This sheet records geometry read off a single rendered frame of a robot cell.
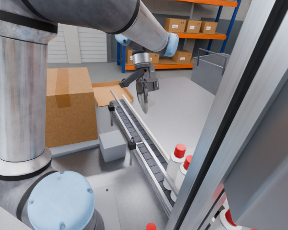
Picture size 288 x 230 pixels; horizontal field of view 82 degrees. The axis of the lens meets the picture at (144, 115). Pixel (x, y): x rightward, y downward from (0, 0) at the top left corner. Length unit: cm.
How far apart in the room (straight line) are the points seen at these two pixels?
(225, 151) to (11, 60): 34
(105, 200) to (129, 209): 10
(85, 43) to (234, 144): 449
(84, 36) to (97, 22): 427
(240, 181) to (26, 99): 35
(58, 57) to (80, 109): 398
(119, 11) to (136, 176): 62
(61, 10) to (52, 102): 51
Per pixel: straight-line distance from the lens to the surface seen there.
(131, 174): 76
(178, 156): 55
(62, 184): 41
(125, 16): 30
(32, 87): 36
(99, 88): 140
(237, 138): 17
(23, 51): 35
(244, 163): 18
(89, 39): 458
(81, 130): 83
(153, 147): 80
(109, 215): 61
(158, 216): 69
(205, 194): 24
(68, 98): 73
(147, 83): 73
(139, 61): 72
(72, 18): 29
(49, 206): 39
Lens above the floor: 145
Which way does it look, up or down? 35 degrees down
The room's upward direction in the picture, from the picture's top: 6 degrees clockwise
